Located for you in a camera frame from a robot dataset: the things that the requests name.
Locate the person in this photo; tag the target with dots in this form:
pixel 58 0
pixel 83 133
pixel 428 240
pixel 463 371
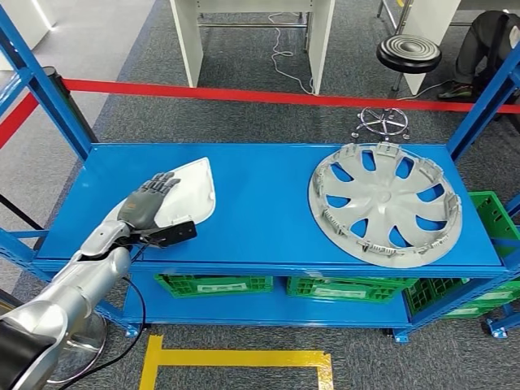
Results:
pixel 481 43

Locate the short red barrier belt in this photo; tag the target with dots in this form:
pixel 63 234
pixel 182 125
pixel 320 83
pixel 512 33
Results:
pixel 16 121

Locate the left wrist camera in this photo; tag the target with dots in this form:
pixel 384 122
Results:
pixel 179 234

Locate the blue metal shelf rack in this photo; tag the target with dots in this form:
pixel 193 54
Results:
pixel 284 215

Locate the chrome star stool base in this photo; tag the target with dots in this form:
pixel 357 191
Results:
pixel 383 123

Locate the white desk with steel bar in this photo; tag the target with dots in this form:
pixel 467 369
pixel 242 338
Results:
pixel 318 43

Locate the white curved plastic car part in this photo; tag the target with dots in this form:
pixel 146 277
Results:
pixel 191 188

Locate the long red barrier belt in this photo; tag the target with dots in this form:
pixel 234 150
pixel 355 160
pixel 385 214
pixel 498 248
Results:
pixel 244 96

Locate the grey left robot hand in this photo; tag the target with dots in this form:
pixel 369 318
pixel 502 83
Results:
pixel 142 207

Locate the black round stool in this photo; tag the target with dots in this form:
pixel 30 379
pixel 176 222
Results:
pixel 408 54

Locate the white block platform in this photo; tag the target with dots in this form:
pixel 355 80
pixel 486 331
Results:
pixel 24 21

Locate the green plastic crate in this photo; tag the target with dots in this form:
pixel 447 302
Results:
pixel 345 290
pixel 215 285
pixel 495 215

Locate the grey plastic wheel cover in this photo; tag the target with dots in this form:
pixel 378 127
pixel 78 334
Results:
pixel 382 204

